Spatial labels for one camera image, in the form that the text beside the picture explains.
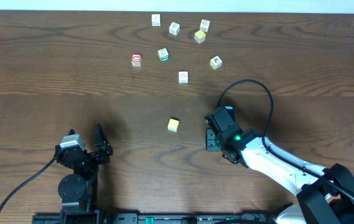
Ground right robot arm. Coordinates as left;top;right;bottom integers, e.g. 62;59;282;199
206;123;354;223

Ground white block black drawing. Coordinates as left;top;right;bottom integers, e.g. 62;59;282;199
169;22;180;35

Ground yellow top wooden block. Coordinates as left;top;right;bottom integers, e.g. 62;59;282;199
194;30;206;44

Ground white block top left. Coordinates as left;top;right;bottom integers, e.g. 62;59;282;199
151;14;161;27

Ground left black cable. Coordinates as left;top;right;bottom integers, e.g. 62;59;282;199
0;157;58;224

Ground plain yellow wooden block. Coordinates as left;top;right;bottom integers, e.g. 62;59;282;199
167;118;180;132

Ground white block top right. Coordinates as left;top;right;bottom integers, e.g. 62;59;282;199
200;19;210;32

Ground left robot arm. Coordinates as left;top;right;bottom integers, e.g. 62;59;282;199
54;124;113;215

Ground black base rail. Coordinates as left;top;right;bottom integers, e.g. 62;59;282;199
32;213;276;224

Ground black cable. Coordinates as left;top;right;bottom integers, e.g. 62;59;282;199
0;157;58;224
216;79;354;224

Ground white block red bug drawing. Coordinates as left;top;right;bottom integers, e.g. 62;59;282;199
179;71;189;83

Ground red letter wooden block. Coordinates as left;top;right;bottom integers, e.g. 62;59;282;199
131;54;142;67

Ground acorn picture wooden block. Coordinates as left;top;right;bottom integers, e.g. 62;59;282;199
210;56;223;70

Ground right black cable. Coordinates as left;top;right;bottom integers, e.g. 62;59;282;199
216;79;354;224

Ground green letter wooden block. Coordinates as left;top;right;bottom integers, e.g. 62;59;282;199
157;48;170;62

